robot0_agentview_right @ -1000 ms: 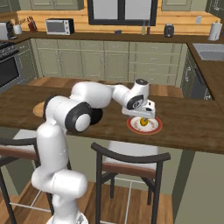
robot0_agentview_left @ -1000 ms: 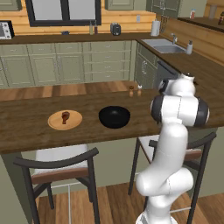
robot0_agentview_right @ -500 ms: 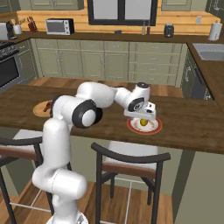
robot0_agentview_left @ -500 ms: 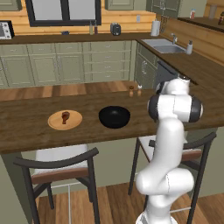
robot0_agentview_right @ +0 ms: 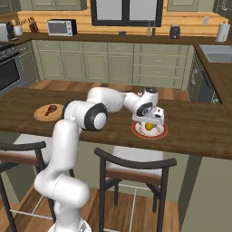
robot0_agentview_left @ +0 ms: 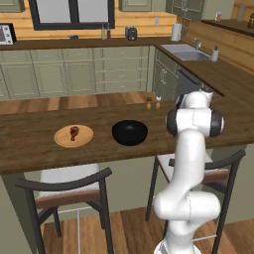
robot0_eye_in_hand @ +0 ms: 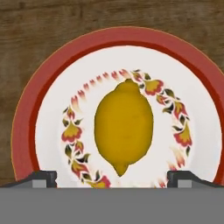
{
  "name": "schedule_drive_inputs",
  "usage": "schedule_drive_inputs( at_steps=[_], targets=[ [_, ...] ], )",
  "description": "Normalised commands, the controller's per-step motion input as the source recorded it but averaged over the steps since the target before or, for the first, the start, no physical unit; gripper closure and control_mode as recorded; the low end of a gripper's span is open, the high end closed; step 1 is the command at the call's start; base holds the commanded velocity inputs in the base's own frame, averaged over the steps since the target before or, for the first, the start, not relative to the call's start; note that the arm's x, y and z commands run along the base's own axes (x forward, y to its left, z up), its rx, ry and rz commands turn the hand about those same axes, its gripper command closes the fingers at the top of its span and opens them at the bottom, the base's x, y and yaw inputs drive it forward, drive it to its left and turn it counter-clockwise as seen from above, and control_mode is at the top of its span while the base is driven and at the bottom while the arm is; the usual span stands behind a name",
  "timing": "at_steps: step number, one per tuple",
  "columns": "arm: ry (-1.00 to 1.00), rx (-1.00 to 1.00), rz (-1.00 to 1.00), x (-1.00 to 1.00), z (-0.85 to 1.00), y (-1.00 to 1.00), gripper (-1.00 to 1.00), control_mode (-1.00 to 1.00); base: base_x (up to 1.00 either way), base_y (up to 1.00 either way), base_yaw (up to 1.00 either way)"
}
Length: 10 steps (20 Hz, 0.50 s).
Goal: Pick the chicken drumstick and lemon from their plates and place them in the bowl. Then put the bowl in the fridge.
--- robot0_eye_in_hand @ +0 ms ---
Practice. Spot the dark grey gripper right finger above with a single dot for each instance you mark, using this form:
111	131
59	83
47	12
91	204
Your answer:
180	176

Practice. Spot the red rimmed floral white plate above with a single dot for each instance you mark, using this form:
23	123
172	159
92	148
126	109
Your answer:
49	96

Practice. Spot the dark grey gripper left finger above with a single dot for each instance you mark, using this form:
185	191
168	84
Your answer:
43	176

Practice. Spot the yellow lemon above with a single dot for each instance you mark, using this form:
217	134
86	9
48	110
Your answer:
123	128

